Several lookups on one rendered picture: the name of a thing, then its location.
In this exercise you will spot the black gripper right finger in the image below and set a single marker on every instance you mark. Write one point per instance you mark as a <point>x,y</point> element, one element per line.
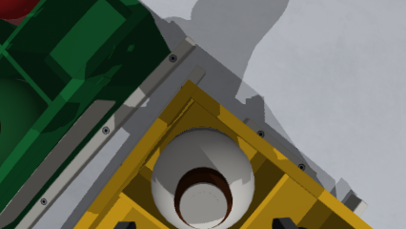
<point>284,223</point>

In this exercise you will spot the yellow crate with dividers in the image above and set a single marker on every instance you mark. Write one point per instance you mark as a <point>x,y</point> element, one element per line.
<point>192,107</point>

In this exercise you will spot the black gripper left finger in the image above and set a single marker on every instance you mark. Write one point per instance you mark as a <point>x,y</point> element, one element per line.
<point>125,225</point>

